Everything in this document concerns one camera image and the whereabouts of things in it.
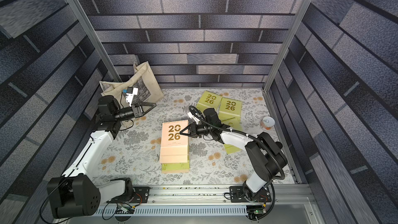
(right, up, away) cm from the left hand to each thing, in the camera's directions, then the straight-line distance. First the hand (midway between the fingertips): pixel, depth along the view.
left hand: (154, 106), depth 71 cm
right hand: (+11, -14, +8) cm, 20 cm away
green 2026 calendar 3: (+43, -3, +36) cm, 56 cm away
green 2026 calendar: (+9, -33, +11) cm, 36 cm away
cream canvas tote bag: (-16, +18, +22) cm, 32 cm away
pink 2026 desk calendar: (+8, -36, +11) cm, 38 cm away
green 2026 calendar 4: (+45, -12, +28) cm, 54 cm away
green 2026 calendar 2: (+28, +3, +40) cm, 49 cm away
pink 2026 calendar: (+9, -20, +5) cm, 22 cm away
